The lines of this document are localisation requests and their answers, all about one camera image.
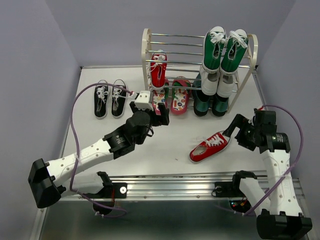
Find red canvas sneaker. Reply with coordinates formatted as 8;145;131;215
189;131;230;163
150;49;168;91

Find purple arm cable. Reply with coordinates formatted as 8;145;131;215
214;104;305;217
69;82;137;218

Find left white sneaker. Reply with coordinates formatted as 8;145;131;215
199;66;220;96

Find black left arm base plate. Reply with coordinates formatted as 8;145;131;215
98;182;128;199

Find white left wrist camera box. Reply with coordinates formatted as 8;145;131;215
134;90;153;111

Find black canvas sneaker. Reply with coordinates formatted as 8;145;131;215
111;79;131;119
94;79;109;119

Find left dark green loafer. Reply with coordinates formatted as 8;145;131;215
191;74;212;117

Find green canvas sneaker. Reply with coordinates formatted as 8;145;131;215
202;26;227;74
220;29;249;76

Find right green canvas sneaker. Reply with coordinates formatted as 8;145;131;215
220;29;249;76

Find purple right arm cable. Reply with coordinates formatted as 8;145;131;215
214;104;305;217

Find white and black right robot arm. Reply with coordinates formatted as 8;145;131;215
222;108;313;240

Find aluminium mounting rail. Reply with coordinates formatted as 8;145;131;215
39;177;306;202

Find cream shoe shelf chrome bars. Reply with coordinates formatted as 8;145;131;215
141;28;259;114

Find right white sneaker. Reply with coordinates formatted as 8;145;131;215
216;74;236;98

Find pink slipper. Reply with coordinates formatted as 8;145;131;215
151;85;169;115
170;76;191;115

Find white sneaker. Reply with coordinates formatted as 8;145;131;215
199;66;220;96
216;74;236;98

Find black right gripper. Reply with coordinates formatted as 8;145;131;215
220;113;261;151

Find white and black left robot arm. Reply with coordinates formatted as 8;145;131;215
27;102;170;209

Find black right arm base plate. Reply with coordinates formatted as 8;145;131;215
214;181;261;200

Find left green canvas sneaker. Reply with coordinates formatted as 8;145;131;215
202;26;227;74

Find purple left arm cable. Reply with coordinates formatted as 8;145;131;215
69;82;137;218

